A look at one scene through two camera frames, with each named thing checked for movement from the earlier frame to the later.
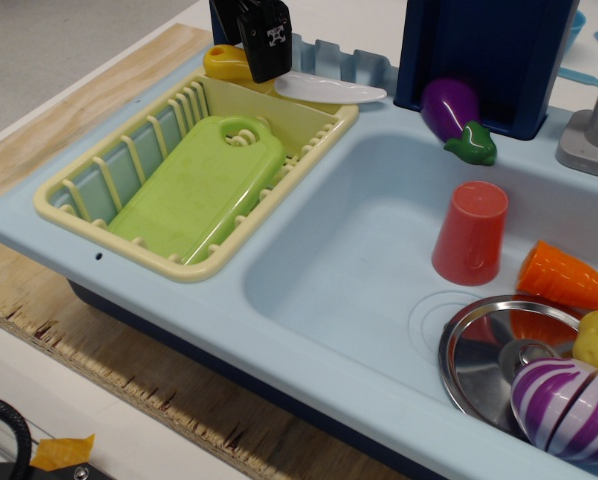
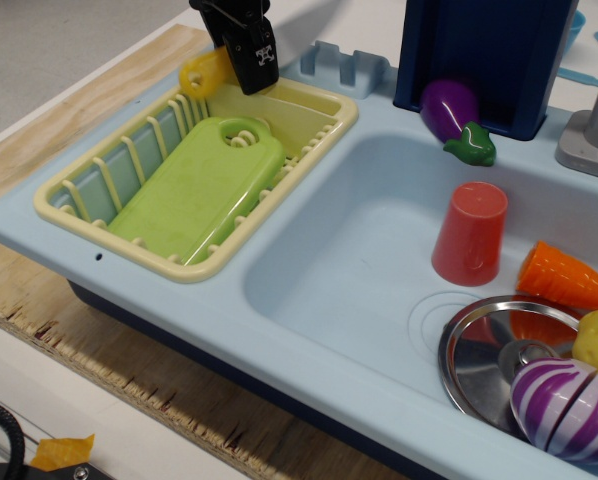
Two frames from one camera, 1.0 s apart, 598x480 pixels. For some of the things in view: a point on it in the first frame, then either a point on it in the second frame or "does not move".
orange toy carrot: x=547 y=272 does not move
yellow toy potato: x=596 y=342 does not move
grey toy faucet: x=590 y=139 does not move
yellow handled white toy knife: x=229 y=63 -> x=207 y=72
